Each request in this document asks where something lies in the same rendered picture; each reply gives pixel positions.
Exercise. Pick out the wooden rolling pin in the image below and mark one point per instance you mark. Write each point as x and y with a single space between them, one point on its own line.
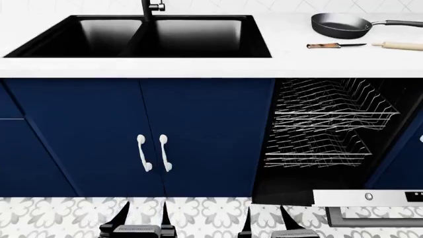
400 45

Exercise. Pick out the black kitchen faucet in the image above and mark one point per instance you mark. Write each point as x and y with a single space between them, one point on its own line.
147 10

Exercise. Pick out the navy blue cabinet door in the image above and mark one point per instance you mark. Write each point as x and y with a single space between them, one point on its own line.
211 129
86 129
400 161

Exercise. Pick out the navy blue drawer front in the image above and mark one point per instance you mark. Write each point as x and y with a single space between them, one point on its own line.
7 106

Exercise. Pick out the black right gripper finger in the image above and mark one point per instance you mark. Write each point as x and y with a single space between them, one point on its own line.
246 228
291 223

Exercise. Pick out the black double basin sink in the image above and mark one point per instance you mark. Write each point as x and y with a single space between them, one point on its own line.
185 37

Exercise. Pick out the black dishwasher body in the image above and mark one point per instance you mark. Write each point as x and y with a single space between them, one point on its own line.
291 178

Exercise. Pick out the silver dishwasher door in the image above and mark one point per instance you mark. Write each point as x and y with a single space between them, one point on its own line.
343 197

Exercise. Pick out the black frying pan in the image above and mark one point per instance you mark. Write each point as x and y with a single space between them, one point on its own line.
340 26

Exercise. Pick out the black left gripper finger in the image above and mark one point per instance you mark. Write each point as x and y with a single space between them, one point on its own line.
166 220
119 219

